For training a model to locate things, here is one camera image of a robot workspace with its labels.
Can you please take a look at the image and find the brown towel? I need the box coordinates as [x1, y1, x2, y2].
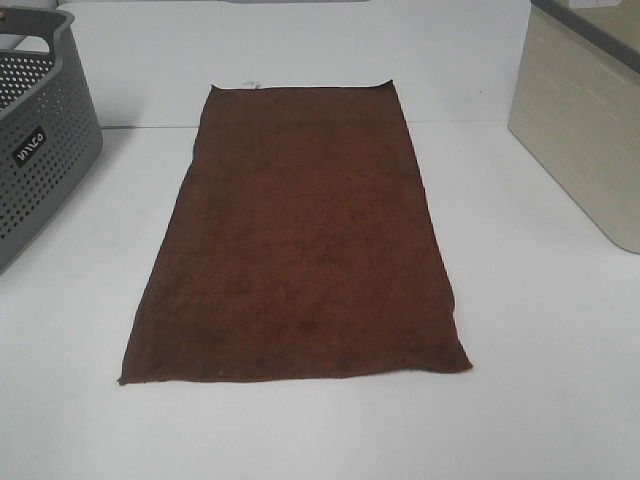
[119, 82, 472, 385]

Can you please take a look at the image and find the beige plastic bin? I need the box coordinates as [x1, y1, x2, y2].
[508, 1, 639, 252]

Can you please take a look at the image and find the grey perforated plastic basket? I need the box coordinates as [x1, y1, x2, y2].
[1, 6, 103, 267]

